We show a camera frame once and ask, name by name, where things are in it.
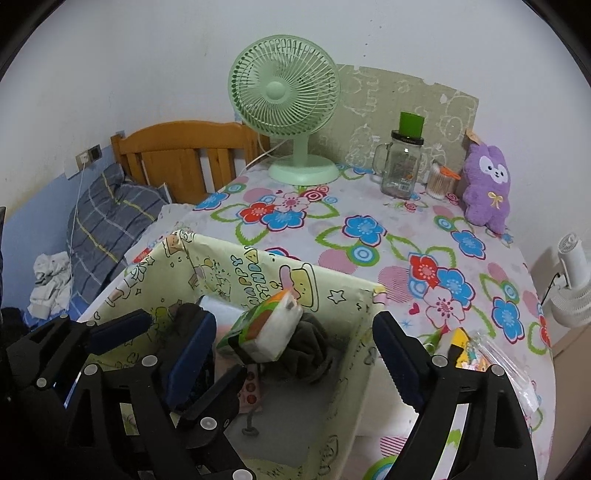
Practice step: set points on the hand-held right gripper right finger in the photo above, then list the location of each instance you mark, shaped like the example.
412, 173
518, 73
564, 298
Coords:
398, 364

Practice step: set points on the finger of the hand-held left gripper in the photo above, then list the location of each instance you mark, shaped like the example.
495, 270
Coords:
217, 397
115, 330

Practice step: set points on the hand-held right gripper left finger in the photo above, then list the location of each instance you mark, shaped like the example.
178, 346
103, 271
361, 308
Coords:
190, 364

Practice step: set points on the pink booklet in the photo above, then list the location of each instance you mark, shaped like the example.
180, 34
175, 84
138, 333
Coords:
251, 387

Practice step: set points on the dark cloth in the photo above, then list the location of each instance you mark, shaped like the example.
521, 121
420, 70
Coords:
189, 311

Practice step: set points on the yellow snack packet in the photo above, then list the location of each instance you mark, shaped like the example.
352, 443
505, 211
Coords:
464, 355

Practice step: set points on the green tissue pack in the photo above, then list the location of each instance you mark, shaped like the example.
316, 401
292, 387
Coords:
263, 327

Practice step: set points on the dark grey socks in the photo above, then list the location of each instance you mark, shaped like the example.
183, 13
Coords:
316, 346

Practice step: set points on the yellow printed storage box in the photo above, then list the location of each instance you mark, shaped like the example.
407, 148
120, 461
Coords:
323, 286

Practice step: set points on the clear plastic bag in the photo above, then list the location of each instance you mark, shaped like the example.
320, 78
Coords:
512, 369

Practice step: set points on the blue checked bed sheet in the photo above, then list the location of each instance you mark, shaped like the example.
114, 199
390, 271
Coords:
78, 307

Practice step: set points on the white crumpled cloth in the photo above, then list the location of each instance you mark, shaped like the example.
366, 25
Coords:
51, 281

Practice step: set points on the grey plaid pillow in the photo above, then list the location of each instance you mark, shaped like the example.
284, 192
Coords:
111, 217

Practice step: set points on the wooden headboard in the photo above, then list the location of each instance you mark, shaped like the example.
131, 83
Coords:
175, 157

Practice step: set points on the cotton swab container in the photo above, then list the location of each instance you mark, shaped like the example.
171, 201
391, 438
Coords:
441, 184

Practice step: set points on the white floor fan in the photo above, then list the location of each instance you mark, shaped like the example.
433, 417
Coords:
572, 286

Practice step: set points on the purple plush rabbit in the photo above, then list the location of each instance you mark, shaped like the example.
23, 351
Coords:
489, 189

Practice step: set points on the glass mug jar green lid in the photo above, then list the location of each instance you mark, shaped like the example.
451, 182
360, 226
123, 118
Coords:
401, 166

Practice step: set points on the brown paper tag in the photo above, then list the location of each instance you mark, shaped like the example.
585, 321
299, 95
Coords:
473, 136

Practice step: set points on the green printed board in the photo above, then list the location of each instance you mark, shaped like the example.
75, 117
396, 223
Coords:
369, 101

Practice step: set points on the green desk fan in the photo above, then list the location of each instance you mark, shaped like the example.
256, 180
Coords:
284, 87

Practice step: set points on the white wall charger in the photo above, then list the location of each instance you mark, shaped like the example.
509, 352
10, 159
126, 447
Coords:
82, 161

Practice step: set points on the dark wall socket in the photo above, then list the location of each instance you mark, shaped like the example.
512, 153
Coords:
94, 151

